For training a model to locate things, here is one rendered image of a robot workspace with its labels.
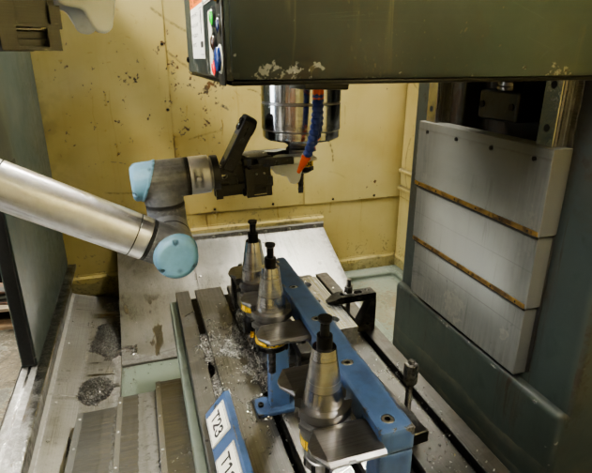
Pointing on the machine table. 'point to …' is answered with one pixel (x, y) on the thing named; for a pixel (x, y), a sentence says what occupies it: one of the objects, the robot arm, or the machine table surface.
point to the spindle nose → (296, 114)
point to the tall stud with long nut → (410, 380)
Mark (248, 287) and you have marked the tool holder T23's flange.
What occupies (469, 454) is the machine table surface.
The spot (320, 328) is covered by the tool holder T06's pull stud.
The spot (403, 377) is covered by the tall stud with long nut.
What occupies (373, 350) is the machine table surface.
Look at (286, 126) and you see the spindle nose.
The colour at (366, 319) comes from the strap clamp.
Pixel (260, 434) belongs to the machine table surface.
